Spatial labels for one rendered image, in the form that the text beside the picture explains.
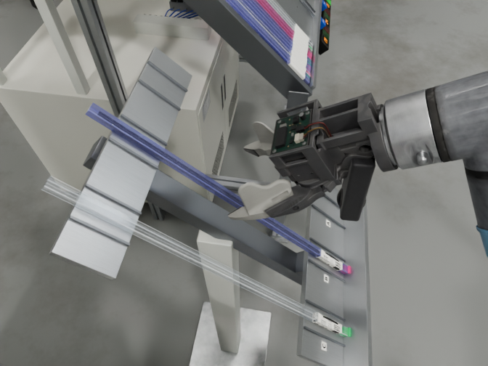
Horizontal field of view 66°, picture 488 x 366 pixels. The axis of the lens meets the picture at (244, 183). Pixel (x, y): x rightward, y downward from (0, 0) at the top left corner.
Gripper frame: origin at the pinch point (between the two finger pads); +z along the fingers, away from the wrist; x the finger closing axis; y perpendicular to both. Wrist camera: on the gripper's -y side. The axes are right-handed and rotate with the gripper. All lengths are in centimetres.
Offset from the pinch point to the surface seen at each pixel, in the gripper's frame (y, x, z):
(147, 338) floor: -62, 6, 80
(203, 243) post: -8.5, 3.6, 12.8
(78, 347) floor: -50, 13, 98
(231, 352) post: -77, 6, 54
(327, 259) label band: -23.2, 1.0, -2.5
